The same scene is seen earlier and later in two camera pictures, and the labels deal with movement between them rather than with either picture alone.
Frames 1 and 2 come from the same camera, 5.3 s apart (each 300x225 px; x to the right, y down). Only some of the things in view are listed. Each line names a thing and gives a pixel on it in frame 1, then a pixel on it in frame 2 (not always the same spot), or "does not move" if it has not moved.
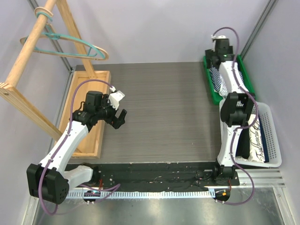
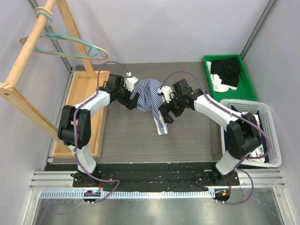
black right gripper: x=209 y=56 -> x=167 y=108
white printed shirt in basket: x=257 y=147 does not move
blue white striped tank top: x=219 y=85 -> x=150 y=100
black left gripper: x=113 y=119 -> x=132 y=104
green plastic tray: x=216 y=97 does not move
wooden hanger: x=105 y=57 does not move
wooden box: x=90 y=146 does not move
